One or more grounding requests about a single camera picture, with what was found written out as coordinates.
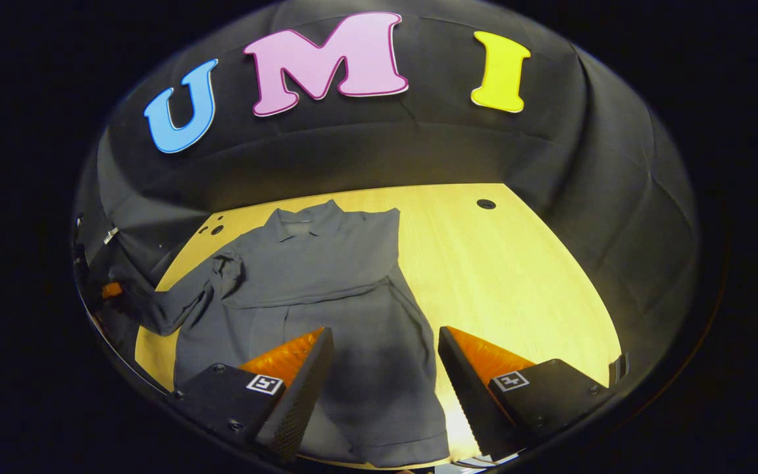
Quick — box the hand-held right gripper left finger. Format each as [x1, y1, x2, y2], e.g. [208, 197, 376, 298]
[170, 327, 335, 463]

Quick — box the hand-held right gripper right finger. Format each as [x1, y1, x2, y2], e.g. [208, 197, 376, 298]
[438, 326, 615, 461]

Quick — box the grey polo shirt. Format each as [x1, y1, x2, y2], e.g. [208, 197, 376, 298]
[108, 199, 451, 468]

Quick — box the black backdrop cloth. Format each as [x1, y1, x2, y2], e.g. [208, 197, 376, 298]
[73, 0, 702, 389]

